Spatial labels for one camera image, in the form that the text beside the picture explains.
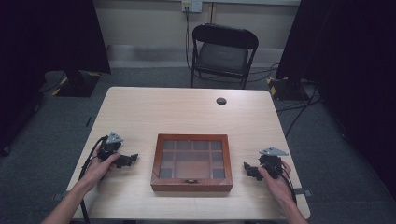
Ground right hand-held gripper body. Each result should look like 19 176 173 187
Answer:
247 147 290 181

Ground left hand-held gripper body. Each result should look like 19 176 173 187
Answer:
96 131 133 169

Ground wooden box with glass lid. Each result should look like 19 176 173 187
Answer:
150 133 233 192

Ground person's right hand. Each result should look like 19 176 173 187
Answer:
257 160 295 207

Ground person's left hand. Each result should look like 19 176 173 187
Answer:
81 151 121 189

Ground black stand base yellow tape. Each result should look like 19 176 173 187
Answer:
51 70 102 98
266 76 311 102

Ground black folding chair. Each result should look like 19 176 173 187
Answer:
190 22 260 90

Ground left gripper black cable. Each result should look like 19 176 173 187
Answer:
78 135 108 224

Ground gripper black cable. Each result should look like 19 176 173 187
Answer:
272 160 298 205
78 135 108 224

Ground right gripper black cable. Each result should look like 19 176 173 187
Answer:
272 160 298 205

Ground black floor cables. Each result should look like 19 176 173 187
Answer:
248 63 325 138

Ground black cable from socket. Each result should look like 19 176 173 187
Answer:
184 5 192 71

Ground white wall socket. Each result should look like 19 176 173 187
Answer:
181 0 204 13

